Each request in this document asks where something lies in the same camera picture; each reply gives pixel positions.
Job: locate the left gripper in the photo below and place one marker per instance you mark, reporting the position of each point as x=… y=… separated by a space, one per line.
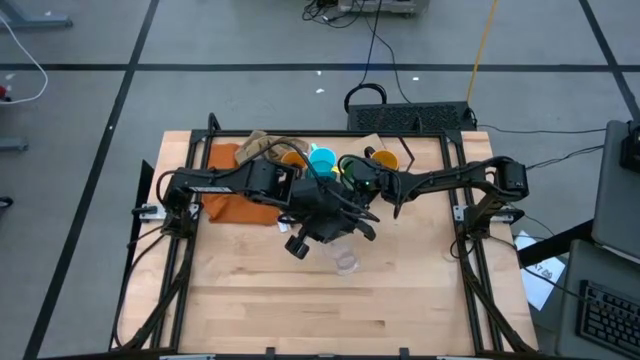
x=320 y=210

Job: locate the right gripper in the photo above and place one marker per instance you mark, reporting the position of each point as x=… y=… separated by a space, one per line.
x=370 y=180

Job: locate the dark mug yellow inside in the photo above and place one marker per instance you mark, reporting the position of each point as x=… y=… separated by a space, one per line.
x=387 y=159

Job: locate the light blue ceramic mug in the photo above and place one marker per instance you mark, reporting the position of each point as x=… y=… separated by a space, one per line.
x=322 y=160

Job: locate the clear plastic cup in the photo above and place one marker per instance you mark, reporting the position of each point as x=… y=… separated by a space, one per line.
x=345 y=260

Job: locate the orange plastic cup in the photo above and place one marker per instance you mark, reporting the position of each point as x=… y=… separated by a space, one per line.
x=292 y=160

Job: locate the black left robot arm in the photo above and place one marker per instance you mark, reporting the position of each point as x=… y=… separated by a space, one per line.
x=225 y=182

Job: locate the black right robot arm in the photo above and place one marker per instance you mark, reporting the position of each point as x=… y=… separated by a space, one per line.
x=450 y=177

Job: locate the yellow gripper tag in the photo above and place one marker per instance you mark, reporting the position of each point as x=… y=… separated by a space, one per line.
x=336 y=171

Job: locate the black perforated computer case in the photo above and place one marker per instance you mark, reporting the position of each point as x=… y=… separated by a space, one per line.
x=410 y=117

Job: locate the orange cloth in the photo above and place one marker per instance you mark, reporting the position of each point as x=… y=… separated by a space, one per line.
x=235 y=210

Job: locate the tan cloth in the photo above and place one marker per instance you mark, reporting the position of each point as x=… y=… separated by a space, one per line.
x=255 y=145

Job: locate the gray equipment cart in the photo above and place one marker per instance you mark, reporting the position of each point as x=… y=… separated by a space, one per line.
x=380 y=6

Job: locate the white paper sheet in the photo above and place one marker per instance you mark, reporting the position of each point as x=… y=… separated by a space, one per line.
x=542 y=280

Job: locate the gray desk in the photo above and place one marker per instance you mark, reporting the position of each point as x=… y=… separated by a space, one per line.
x=572 y=270

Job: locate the gray computer monitor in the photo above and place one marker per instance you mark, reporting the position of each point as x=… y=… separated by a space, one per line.
x=617 y=200

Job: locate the black keyboard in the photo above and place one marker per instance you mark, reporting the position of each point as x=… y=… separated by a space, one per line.
x=610 y=320

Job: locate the red stool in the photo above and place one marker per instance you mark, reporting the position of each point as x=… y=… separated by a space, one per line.
x=4 y=92

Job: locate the black metal table frame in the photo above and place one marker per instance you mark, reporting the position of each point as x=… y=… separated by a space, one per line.
x=330 y=133

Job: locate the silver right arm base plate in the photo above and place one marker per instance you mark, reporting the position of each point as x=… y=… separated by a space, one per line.
x=459 y=212

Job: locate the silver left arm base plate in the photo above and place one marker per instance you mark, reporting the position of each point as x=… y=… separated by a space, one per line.
x=150 y=212

